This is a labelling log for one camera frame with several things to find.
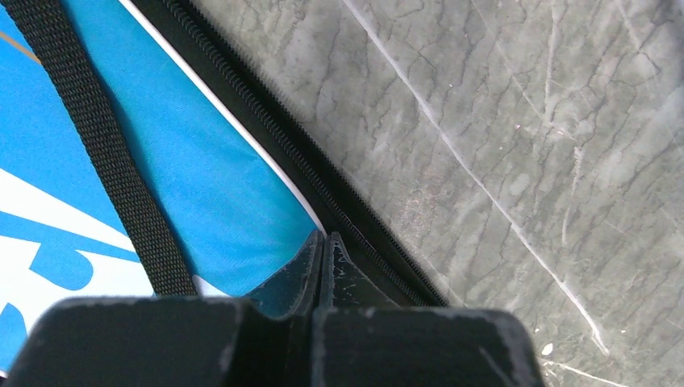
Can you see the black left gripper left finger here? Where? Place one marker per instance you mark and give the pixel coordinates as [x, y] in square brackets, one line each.
[261, 339]

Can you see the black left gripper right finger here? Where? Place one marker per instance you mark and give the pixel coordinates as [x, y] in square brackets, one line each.
[363, 338]

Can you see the blue racket bag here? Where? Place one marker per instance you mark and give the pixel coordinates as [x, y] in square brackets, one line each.
[141, 157]

